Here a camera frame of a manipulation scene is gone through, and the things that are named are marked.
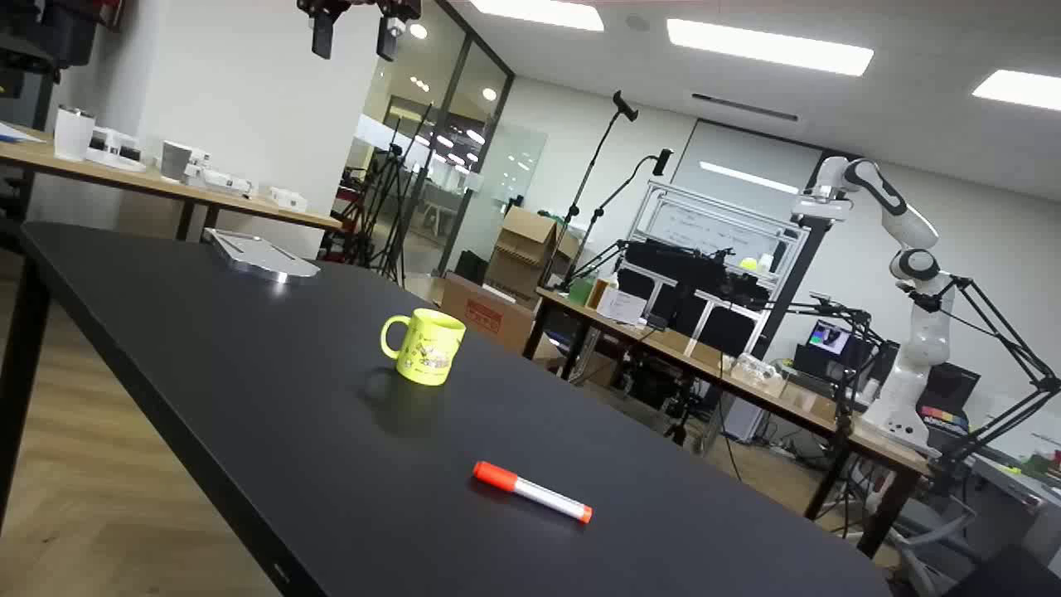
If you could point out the cardboard box with red label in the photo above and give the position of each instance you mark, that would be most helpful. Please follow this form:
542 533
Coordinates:
485 312

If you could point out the grey cup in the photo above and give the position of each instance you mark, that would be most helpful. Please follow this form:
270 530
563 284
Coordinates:
175 162

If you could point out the wooden side table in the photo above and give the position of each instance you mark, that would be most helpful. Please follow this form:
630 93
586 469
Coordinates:
167 188

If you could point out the yellow tennis ball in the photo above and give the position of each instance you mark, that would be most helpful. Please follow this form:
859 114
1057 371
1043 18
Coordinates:
749 267

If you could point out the tall black boom stand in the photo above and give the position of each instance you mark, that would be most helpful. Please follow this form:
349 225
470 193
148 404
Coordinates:
600 166

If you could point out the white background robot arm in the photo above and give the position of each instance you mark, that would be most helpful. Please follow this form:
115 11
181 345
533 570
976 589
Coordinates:
914 267

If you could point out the small white box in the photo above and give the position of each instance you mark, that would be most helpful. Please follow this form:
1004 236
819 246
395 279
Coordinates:
73 134

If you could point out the long wooden desk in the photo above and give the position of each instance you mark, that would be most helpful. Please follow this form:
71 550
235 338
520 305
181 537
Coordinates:
706 371

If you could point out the yellow ceramic mug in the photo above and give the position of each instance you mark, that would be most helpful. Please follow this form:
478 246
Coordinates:
424 348

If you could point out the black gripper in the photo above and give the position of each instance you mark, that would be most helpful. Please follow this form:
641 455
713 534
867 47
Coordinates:
360 3

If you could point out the red cap white marker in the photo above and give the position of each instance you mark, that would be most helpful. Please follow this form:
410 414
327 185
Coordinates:
533 493

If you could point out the plain stacked cardboard box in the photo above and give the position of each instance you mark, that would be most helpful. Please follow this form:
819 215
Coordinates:
521 254

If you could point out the black overhead equipment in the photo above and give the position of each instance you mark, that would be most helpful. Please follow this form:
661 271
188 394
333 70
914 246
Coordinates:
43 36

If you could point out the whiteboard with metal frame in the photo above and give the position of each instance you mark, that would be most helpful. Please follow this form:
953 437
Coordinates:
716 220

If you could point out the black monitor row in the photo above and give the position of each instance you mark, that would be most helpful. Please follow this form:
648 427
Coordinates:
683 277

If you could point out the rectangular ceiling light panel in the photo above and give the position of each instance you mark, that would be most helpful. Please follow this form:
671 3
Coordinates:
1022 92
542 11
768 43

